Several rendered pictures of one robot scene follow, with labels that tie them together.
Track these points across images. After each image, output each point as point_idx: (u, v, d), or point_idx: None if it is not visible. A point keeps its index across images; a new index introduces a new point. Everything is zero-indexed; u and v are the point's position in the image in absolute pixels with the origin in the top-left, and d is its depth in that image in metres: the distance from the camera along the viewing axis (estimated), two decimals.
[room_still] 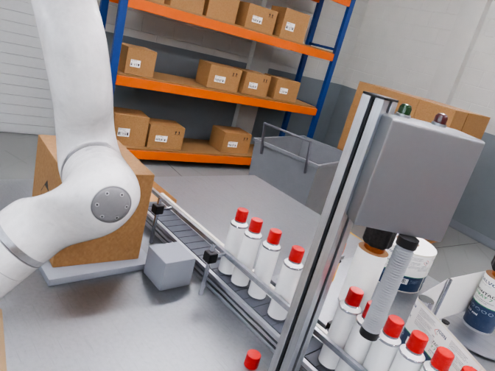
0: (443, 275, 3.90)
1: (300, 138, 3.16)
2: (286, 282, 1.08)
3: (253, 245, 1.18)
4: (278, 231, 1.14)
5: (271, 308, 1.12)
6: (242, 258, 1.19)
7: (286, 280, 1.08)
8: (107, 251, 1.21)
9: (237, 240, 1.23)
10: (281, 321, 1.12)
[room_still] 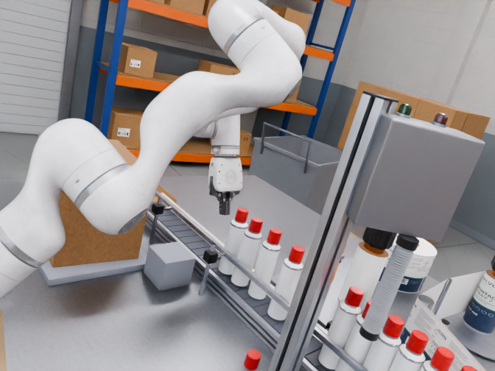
0: (443, 275, 3.90)
1: (300, 138, 3.16)
2: (286, 282, 1.08)
3: (253, 245, 1.18)
4: (278, 231, 1.14)
5: (271, 308, 1.12)
6: (242, 258, 1.19)
7: (286, 280, 1.08)
8: (107, 251, 1.21)
9: (237, 240, 1.23)
10: (281, 321, 1.12)
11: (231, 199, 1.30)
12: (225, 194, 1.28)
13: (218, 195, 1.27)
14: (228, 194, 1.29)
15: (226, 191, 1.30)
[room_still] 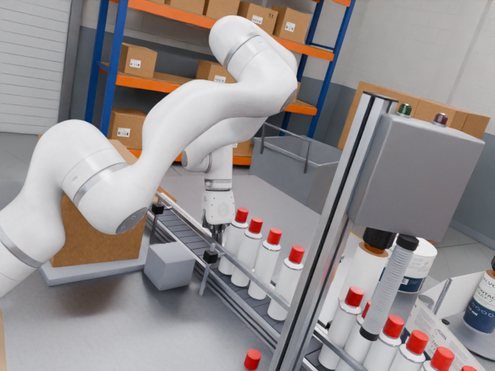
0: (443, 275, 3.90)
1: (300, 138, 3.16)
2: (286, 282, 1.08)
3: (253, 245, 1.18)
4: (278, 231, 1.14)
5: (271, 308, 1.12)
6: (242, 258, 1.19)
7: (286, 280, 1.08)
8: (107, 251, 1.21)
9: (237, 240, 1.23)
10: (281, 321, 1.12)
11: (224, 230, 1.32)
12: (217, 227, 1.30)
13: (211, 227, 1.29)
14: (221, 226, 1.32)
15: (219, 223, 1.33)
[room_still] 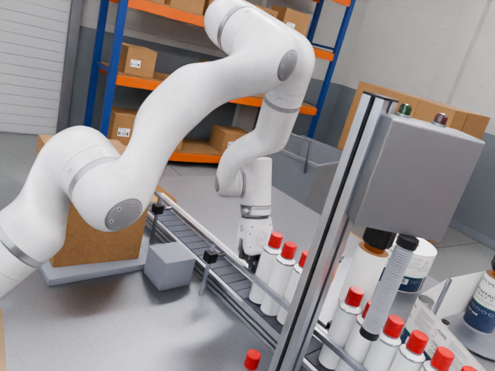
0: (443, 275, 3.90)
1: (300, 138, 3.16)
2: None
3: (286, 272, 1.08)
4: None
5: None
6: (274, 285, 1.10)
7: None
8: (107, 251, 1.21)
9: (269, 267, 1.13)
10: None
11: None
12: (255, 257, 1.18)
13: (247, 258, 1.17)
14: (258, 256, 1.20)
15: None
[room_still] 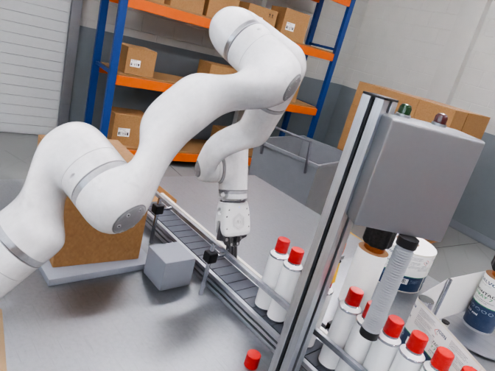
0: (443, 275, 3.90)
1: (300, 138, 3.16)
2: None
3: (292, 278, 1.07)
4: None
5: None
6: (281, 291, 1.08)
7: None
8: (107, 251, 1.21)
9: (277, 273, 1.11)
10: (306, 348, 1.04)
11: (239, 243, 1.27)
12: (232, 239, 1.25)
13: (225, 240, 1.24)
14: (236, 238, 1.27)
15: None
